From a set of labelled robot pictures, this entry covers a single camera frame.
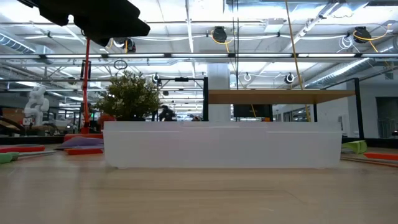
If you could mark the lime green block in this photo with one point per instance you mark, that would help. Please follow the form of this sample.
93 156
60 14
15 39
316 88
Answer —
356 146

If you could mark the white pillar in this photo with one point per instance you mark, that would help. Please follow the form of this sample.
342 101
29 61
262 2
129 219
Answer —
219 112

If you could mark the black monitor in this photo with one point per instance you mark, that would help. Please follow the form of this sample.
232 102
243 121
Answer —
253 112

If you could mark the person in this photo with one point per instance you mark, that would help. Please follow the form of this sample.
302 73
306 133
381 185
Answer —
105 119
167 114

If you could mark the black metal post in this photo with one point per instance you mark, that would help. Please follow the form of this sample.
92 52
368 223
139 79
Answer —
359 109

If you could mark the wooden pencil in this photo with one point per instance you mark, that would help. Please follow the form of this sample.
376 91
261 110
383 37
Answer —
373 161

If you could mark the white robot figure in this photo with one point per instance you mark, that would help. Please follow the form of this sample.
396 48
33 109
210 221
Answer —
36 105

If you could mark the wooden tabletop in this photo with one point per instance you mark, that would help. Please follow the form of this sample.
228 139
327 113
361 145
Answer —
273 96

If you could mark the black metal frame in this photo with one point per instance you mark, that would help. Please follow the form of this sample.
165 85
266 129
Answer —
206 99

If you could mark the orange item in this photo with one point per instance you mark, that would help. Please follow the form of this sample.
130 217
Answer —
382 156

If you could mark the green potted plant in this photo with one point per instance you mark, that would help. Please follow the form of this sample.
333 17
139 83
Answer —
129 96

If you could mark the translucent plastic storage box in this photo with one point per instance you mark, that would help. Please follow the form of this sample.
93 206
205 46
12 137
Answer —
222 146

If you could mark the red camera stand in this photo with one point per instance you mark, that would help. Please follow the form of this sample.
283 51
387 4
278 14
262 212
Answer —
86 93

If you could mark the black pole clamp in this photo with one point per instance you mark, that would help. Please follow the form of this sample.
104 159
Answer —
82 70

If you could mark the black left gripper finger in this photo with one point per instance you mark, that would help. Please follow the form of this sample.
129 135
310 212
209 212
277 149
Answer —
115 28

